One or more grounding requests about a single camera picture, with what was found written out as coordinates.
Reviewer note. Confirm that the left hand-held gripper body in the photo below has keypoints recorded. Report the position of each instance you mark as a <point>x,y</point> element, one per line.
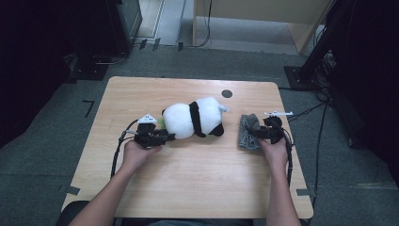
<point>147,135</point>

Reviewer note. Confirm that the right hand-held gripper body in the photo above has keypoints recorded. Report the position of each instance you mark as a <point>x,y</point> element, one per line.
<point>273,128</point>

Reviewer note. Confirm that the grey fuzzy cloth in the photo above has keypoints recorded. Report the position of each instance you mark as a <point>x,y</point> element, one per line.
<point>247,139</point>

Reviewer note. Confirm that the panda plush toy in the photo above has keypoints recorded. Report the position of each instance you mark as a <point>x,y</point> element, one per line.
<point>178,121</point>

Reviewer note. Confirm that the person's left hand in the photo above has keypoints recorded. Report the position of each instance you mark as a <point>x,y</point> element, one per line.
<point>138,157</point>

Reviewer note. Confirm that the person's right hand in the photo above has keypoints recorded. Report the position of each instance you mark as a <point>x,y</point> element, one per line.
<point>276,153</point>

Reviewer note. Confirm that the dark round table grommet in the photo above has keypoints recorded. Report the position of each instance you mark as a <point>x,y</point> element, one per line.
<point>226,93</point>

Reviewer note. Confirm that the black angled floor tape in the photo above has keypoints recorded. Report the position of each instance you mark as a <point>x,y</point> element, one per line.
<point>90,106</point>

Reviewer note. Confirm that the grey floor tape piece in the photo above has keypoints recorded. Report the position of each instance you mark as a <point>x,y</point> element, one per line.
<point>303,192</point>
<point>72,190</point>

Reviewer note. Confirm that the black metal stand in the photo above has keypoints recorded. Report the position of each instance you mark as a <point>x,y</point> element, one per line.
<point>313,59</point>

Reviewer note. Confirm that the person's clothing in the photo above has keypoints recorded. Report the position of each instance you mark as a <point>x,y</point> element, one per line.
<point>188,222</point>

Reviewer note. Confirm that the dark curtain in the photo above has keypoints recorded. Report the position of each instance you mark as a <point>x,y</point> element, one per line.
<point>31,62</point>
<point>370,78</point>

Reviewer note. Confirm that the light wooden cabinet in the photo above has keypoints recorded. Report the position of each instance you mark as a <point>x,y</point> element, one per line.
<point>251,9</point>

